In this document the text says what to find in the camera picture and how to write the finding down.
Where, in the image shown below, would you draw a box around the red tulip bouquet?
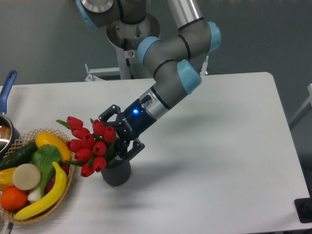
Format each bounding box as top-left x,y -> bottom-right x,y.
56,116 -> 118,177

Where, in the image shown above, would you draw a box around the woven wicker basket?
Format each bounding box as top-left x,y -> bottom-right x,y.
0,128 -> 75,225

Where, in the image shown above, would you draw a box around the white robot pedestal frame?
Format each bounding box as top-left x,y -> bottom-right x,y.
84,46 -> 210,82

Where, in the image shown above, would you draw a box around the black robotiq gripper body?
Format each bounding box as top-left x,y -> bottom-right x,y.
114,99 -> 156,146

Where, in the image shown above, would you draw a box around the dark red vegetable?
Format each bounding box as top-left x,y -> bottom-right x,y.
45,163 -> 70,193

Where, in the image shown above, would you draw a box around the black device at table edge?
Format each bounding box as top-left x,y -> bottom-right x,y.
294,197 -> 312,223

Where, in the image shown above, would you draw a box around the green cucumber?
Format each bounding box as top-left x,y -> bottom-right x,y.
0,142 -> 38,170

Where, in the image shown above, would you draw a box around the orange fruit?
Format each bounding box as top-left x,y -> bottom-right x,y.
0,187 -> 28,211

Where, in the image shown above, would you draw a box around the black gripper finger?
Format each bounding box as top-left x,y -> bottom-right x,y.
98,104 -> 121,127
116,138 -> 145,160

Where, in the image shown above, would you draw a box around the dark grey ribbed vase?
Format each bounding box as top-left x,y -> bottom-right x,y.
101,158 -> 132,186

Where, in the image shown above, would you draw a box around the yellow banana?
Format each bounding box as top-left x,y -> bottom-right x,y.
14,162 -> 67,220

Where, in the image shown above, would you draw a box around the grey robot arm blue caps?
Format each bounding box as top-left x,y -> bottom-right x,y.
76,0 -> 221,161

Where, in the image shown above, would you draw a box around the beige round disc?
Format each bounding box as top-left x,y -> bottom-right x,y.
12,163 -> 41,191

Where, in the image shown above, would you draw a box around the blue handled saucepan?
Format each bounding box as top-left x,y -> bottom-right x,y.
0,70 -> 20,160

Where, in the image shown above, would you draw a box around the green bok choy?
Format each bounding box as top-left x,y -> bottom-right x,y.
28,144 -> 61,203

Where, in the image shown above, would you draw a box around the yellow bell pepper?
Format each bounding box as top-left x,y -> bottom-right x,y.
0,167 -> 16,191

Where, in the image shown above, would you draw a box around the white frame at right edge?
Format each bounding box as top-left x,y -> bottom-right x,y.
289,83 -> 312,130

